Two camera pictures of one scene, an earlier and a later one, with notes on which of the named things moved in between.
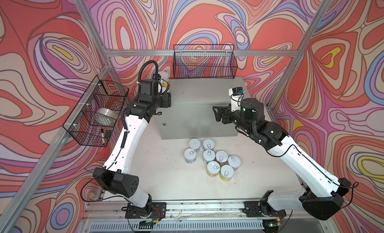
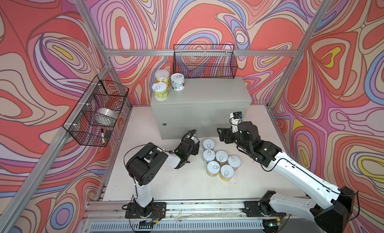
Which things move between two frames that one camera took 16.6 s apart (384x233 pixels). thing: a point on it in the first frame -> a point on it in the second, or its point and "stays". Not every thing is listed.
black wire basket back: [204, 61] stays
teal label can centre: [208, 156] stays
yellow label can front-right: [226, 172] stays
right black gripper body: [229, 117] -> [230, 137]
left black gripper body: [163, 101] -> [194, 150]
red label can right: [234, 161] stays
